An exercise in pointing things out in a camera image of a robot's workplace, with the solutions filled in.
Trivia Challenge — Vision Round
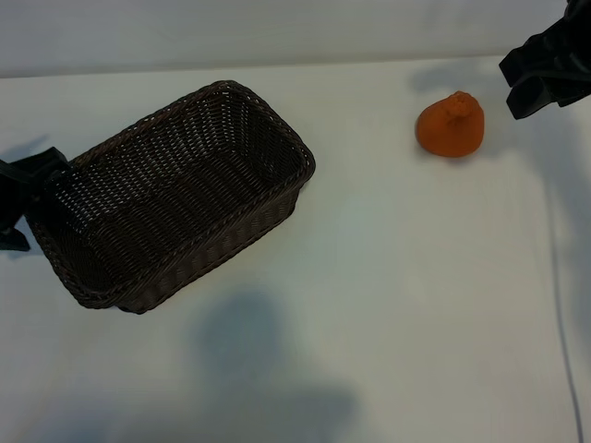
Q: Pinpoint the dark brown woven wicker basket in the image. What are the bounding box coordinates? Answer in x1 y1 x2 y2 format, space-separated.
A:
28 79 318 316

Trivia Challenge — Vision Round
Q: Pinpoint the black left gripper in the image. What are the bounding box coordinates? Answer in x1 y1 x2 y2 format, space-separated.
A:
0 146 71 254

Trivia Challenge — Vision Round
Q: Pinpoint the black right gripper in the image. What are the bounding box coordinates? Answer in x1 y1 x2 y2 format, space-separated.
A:
499 0 591 121

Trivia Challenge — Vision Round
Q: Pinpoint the orange fruit with stem knob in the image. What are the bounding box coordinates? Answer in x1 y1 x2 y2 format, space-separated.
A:
415 90 486 159

